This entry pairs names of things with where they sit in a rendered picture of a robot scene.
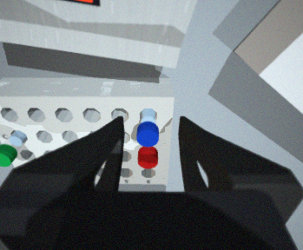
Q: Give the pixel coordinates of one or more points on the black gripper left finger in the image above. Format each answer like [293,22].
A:
[75,165]

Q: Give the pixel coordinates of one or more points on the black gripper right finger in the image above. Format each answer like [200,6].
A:
[229,168]

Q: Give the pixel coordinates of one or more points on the grey bench mat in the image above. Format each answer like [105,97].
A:
[213,87]

